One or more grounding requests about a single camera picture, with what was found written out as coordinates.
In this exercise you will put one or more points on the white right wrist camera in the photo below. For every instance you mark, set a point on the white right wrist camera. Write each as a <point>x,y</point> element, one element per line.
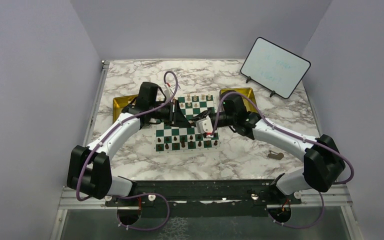
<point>204,126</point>

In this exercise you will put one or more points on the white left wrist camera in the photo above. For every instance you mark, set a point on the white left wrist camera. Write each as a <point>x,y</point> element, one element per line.
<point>169,91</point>

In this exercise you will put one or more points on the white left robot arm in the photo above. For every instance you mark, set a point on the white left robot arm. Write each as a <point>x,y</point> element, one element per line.
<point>90,173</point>

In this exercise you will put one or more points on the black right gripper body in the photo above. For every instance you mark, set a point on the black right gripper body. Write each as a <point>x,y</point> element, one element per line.
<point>223,119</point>

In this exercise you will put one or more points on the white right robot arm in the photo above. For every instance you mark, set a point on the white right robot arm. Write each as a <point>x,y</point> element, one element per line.
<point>322,162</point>

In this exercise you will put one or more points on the gold metal tin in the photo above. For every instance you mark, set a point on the gold metal tin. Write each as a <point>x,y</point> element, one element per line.
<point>246,91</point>
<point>118,103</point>

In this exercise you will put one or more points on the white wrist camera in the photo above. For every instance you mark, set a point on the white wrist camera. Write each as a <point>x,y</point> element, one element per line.
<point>204,126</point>
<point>169,91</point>

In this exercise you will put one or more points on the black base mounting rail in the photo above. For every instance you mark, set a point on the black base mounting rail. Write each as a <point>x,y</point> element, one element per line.
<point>201,198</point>

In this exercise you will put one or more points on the small whiteboard on stand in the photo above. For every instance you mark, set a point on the small whiteboard on stand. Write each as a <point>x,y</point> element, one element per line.
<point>274,67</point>

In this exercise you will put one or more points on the green white chess board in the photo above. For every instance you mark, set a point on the green white chess board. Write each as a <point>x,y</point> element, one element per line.
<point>163,130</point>

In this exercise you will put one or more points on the small brass padlock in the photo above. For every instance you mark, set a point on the small brass padlock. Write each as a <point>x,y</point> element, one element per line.
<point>275,155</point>

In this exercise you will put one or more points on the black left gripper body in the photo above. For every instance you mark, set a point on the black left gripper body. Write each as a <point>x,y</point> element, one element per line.
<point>162,112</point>

